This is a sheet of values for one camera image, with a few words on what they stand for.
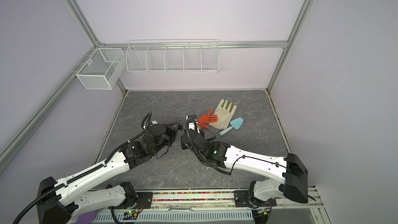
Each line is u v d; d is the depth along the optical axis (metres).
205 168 0.83
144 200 0.74
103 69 0.99
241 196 0.74
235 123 1.02
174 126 0.70
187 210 0.71
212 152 0.52
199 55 1.04
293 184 0.39
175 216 1.58
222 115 1.05
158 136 0.54
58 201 0.39
